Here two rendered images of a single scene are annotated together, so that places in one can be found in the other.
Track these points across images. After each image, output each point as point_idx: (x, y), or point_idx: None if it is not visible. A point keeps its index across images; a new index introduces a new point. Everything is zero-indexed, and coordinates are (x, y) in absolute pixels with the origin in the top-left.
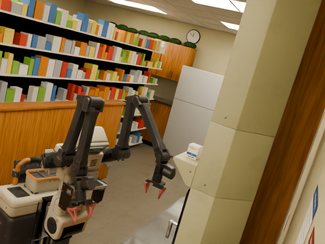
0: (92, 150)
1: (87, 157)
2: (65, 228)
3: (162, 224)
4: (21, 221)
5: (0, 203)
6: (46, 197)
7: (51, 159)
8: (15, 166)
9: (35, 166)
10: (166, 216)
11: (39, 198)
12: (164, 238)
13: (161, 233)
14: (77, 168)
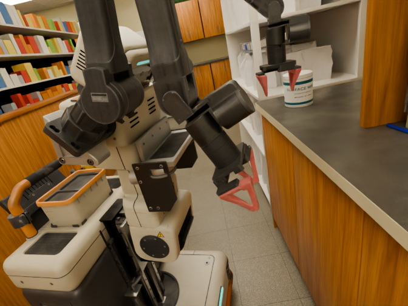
0: (141, 76)
1: (183, 40)
2: (178, 234)
3: (308, 126)
4: (95, 278)
5: (33, 284)
6: (105, 216)
7: (78, 125)
8: (9, 210)
9: (46, 187)
10: (289, 119)
11: (96, 225)
12: (352, 135)
13: (333, 133)
14: (183, 81)
